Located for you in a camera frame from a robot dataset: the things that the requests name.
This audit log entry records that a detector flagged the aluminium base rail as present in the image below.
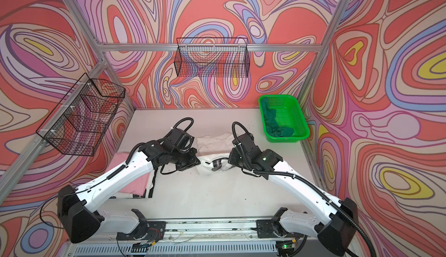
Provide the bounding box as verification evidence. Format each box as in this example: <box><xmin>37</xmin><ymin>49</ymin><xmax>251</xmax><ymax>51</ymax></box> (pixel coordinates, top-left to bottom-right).
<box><xmin>66</xmin><ymin>216</ymin><xmax>353</xmax><ymax>247</ymax></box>

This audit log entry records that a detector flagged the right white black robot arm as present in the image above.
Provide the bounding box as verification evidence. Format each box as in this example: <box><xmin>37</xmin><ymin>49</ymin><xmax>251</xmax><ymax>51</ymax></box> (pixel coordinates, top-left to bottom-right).
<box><xmin>228</xmin><ymin>122</ymin><xmax>377</xmax><ymax>257</ymax></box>

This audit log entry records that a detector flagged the aluminium frame back bar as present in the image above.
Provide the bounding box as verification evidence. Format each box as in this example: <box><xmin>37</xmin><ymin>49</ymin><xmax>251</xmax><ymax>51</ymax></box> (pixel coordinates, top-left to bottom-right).
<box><xmin>97</xmin><ymin>43</ymin><xmax>323</xmax><ymax>53</ymax></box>

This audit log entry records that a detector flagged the white vented cable duct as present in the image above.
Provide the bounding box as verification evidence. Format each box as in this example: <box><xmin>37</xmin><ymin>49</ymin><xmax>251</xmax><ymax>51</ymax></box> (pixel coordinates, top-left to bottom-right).
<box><xmin>66</xmin><ymin>241</ymin><xmax>278</xmax><ymax>257</ymax></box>

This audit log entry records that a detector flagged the pink folded t shirt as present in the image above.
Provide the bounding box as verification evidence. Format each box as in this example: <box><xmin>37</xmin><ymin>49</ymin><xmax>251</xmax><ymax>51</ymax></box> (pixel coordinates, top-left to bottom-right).
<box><xmin>105</xmin><ymin>152</ymin><xmax>153</xmax><ymax>199</ymax></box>

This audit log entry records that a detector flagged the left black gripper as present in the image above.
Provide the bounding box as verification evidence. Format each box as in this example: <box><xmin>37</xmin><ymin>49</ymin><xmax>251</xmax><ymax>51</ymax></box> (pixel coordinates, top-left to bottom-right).
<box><xmin>171</xmin><ymin>147</ymin><xmax>204</xmax><ymax>171</ymax></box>

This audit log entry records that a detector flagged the black wire basket left wall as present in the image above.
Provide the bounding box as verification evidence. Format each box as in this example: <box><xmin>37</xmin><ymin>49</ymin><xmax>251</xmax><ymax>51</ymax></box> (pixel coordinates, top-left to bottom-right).
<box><xmin>36</xmin><ymin>73</ymin><xmax>125</xmax><ymax>157</ymax></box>

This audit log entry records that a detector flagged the aluminium frame left post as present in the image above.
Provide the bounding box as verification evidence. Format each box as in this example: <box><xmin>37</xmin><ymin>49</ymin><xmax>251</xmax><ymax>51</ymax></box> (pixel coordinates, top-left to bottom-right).
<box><xmin>51</xmin><ymin>0</ymin><xmax>137</xmax><ymax>113</ymax></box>

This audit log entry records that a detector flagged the aluminium frame bar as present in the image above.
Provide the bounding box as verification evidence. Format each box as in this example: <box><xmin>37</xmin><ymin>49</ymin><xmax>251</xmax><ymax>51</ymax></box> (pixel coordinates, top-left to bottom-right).
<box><xmin>97</xmin><ymin>43</ymin><xmax>323</xmax><ymax>53</ymax></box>
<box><xmin>1</xmin><ymin>59</ymin><xmax>106</xmax><ymax>203</ymax></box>

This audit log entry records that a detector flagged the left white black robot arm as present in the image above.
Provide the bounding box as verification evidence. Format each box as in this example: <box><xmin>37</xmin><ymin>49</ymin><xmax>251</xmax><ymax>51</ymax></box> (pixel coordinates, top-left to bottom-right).
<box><xmin>57</xmin><ymin>117</ymin><xmax>200</xmax><ymax>244</ymax></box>

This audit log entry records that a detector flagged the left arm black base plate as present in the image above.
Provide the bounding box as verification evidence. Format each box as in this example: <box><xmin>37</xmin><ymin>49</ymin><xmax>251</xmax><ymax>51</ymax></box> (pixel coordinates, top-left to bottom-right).
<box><xmin>116</xmin><ymin>221</ymin><xmax>167</xmax><ymax>241</ymax></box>

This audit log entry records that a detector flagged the black wire basket wall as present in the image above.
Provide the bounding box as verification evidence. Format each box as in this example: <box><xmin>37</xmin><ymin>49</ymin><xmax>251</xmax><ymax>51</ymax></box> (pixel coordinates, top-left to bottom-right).
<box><xmin>36</xmin><ymin>73</ymin><xmax>125</xmax><ymax>157</ymax></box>
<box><xmin>174</xmin><ymin>36</ymin><xmax>250</xmax><ymax>78</ymax></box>

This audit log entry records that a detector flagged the aluminium frame post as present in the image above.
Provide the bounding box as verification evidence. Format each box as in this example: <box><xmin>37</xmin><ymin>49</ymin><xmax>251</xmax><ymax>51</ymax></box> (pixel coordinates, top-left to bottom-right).
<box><xmin>297</xmin><ymin>0</ymin><xmax>351</xmax><ymax>106</ymax></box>
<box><xmin>51</xmin><ymin>0</ymin><xmax>137</xmax><ymax>113</ymax></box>

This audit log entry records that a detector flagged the aluminium frame left bar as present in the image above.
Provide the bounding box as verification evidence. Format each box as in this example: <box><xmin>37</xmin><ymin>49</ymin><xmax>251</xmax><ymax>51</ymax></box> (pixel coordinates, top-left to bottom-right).
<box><xmin>1</xmin><ymin>59</ymin><xmax>106</xmax><ymax>203</ymax></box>

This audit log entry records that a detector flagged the black wire basket back wall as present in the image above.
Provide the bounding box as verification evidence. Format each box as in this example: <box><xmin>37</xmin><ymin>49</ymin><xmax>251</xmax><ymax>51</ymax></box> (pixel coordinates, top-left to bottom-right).
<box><xmin>174</xmin><ymin>36</ymin><xmax>250</xmax><ymax>78</ymax></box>

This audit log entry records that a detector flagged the green t shirt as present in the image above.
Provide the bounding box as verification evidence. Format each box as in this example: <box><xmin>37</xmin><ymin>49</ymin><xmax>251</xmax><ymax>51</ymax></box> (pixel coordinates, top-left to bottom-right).
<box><xmin>261</xmin><ymin>98</ymin><xmax>295</xmax><ymax>137</ymax></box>

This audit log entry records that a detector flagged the green plastic basket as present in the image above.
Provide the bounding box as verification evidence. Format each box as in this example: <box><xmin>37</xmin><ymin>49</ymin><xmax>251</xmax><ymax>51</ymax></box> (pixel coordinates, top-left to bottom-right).
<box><xmin>258</xmin><ymin>94</ymin><xmax>310</xmax><ymax>143</ymax></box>

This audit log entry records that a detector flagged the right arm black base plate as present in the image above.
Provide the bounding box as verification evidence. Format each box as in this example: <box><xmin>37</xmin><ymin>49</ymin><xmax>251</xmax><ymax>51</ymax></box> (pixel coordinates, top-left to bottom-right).
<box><xmin>252</xmin><ymin>219</ymin><xmax>304</xmax><ymax>239</ymax></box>

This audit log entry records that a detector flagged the aluminium frame right post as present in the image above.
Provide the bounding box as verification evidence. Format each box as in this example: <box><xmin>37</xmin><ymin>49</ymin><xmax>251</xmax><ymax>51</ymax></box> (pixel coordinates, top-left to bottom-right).
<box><xmin>297</xmin><ymin>0</ymin><xmax>351</xmax><ymax>106</ymax></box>

